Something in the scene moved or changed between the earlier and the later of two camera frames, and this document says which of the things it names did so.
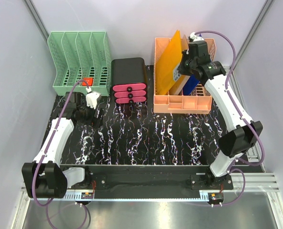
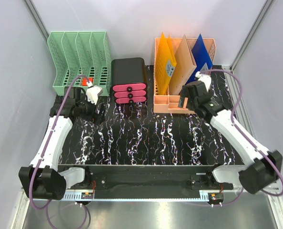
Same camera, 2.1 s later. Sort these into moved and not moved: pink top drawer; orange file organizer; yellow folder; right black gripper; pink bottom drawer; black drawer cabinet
Moved: right black gripper; yellow folder
Not moved: pink top drawer; pink bottom drawer; orange file organizer; black drawer cabinet
